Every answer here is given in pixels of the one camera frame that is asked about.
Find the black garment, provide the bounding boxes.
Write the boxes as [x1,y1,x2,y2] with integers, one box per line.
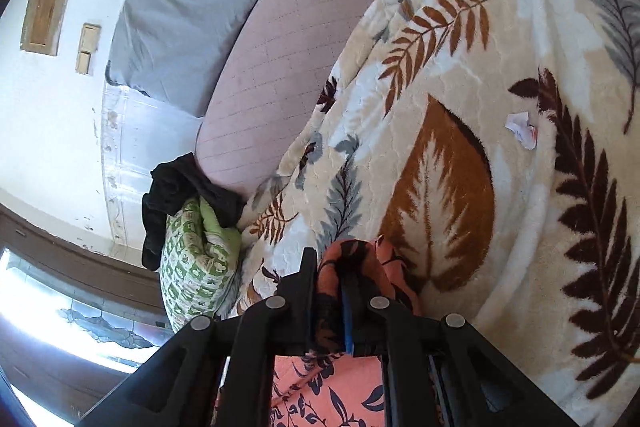
[141,152,246,270]

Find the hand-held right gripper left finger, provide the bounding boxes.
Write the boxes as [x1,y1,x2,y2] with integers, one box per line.
[75,247,321,427]

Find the brown door with stained glass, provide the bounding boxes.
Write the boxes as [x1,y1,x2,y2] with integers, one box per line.
[0,202,173,423]

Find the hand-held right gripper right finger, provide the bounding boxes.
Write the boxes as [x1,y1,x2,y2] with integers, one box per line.
[340,268,581,427]

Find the pink quilted cushion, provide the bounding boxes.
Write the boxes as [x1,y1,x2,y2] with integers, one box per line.
[195,0,451,200]

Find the leaf print blanket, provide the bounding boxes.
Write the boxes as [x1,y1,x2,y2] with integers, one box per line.
[220,0,640,418]

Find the crumpled paper scrap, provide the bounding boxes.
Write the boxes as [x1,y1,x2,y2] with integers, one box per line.
[504,111,538,150]

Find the framed wall plaque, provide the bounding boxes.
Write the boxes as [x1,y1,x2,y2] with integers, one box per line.
[20,0,79,56]

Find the green checkered pillow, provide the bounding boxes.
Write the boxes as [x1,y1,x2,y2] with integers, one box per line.
[159,197,246,333]

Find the orange floral pants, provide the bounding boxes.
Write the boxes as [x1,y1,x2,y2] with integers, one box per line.
[215,237,423,427]

